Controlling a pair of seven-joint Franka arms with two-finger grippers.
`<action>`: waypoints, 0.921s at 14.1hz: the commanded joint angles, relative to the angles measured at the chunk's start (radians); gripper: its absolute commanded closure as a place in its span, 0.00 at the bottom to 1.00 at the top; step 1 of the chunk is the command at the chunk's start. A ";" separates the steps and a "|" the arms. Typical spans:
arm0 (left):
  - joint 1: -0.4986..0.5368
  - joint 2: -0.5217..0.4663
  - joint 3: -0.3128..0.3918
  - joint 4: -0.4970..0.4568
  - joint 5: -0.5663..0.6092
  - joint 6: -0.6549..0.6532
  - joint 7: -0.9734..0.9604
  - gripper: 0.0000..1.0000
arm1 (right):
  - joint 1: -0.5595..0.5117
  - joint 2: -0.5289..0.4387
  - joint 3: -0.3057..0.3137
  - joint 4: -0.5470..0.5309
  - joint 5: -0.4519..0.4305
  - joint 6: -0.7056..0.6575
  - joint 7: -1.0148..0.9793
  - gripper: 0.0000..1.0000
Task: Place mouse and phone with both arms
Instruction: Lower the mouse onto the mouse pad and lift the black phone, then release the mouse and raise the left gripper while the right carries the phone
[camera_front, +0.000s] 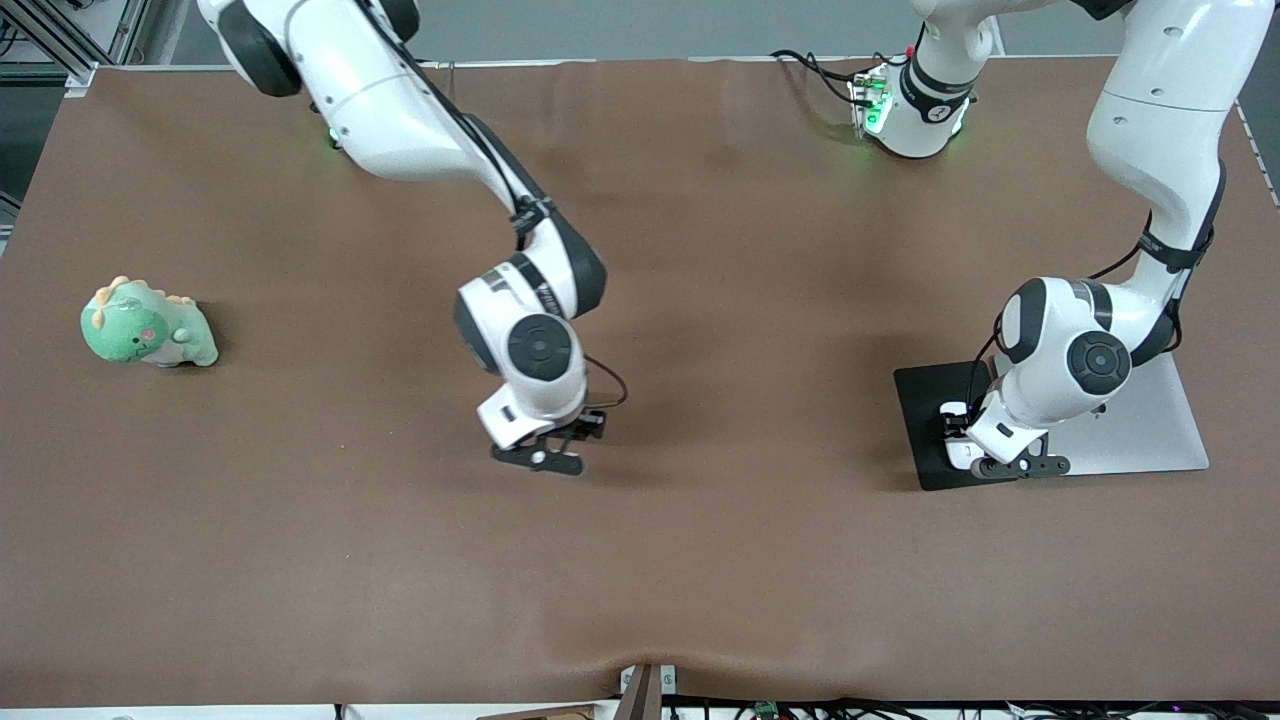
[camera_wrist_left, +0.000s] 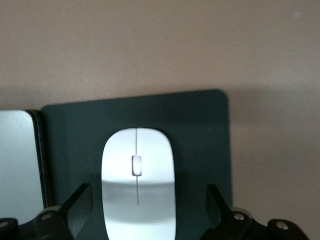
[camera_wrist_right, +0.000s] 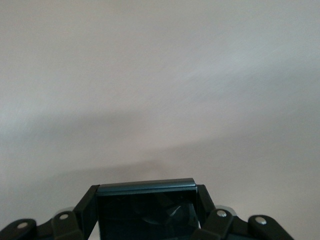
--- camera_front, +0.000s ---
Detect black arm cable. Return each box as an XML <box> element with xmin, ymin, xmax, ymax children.
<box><xmin>358</xmin><ymin>0</ymin><xmax>631</xmax><ymax>413</ymax></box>
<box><xmin>964</xmin><ymin>158</ymin><xmax>1228</xmax><ymax>423</ymax></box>

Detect green dinosaur plush toy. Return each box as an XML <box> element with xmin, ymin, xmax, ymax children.
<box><xmin>80</xmin><ymin>276</ymin><xmax>220</xmax><ymax>369</ymax></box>

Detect black mouse pad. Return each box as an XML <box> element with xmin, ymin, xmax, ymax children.
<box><xmin>893</xmin><ymin>360</ymin><xmax>1021</xmax><ymax>492</ymax></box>

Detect white computer mouse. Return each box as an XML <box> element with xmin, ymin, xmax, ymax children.
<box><xmin>940</xmin><ymin>402</ymin><xmax>987</xmax><ymax>472</ymax></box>

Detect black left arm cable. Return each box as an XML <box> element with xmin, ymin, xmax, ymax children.
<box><xmin>964</xmin><ymin>158</ymin><xmax>1228</xmax><ymax>423</ymax></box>

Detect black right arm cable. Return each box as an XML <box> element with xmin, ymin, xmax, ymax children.
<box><xmin>358</xmin><ymin>0</ymin><xmax>631</xmax><ymax>413</ymax></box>

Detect silver closed laptop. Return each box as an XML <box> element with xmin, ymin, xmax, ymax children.
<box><xmin>1036</xmin><ymin>352</ymin><xmax>1211</xmax><ymax>477</ymax></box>

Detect brown post with white bracket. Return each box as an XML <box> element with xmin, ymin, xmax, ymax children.
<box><xmin>619</xmin><ymin>664</ymin><xmax>678</xmax><ymax>720</ymax></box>

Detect black left base cables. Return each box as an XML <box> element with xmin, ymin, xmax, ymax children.
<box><xmin>769</xmin><ymin>47</ymin><xmax>887</xmax><ymax>107</ymax></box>

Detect aluminium frame profile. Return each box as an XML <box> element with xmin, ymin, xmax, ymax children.
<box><xmin>0</xmin><ymin>0</ymin><xmax>153</xmax><ymax>93</ymax></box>

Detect brown table cover mat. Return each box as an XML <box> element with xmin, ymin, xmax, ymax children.
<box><xmin>0</xmin><ymin>55</ymin><xmax>1280</xmax><ymax>709</ymax></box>

